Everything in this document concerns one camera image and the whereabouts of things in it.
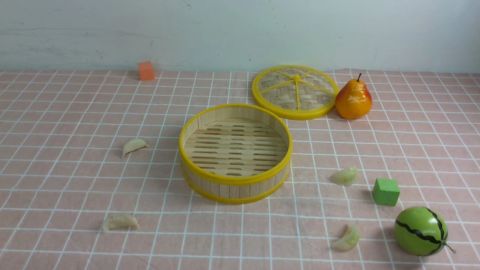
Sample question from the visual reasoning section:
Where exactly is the white dumpling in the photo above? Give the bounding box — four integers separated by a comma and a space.
102, 213, 140, 232
122, 139, 149, 158

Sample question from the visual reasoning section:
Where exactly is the yellow rimmed bamboo steamer tray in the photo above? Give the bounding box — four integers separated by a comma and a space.
178, 104, 293, 204

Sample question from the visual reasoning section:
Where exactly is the green toy watermelon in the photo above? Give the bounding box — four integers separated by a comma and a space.
394, 206, 456, 257

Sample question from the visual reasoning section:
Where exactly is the yellow rimmed bamboo steamer lid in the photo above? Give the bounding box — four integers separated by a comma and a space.
252, 65, 339, 121

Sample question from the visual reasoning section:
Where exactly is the green foam cube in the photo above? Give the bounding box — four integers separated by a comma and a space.
372, 178, 401, 207

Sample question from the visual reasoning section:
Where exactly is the green dumpling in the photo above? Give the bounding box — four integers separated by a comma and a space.
331, 223, 360, 252
330, 166, 358, 186

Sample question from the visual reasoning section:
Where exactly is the orange yellow toy pear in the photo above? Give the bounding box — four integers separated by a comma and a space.
335, 73, 372, 120

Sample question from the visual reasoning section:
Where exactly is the orange foam cube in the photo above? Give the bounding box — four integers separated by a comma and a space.
138, 61, 155, 81

